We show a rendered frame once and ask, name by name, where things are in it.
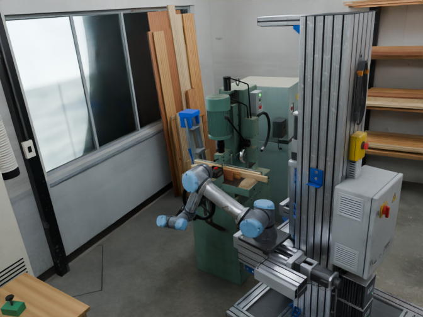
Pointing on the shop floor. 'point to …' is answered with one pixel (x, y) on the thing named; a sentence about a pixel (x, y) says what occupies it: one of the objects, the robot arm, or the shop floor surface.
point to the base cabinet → (223, 242)
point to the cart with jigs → (38, 300)
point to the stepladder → (189, 117)
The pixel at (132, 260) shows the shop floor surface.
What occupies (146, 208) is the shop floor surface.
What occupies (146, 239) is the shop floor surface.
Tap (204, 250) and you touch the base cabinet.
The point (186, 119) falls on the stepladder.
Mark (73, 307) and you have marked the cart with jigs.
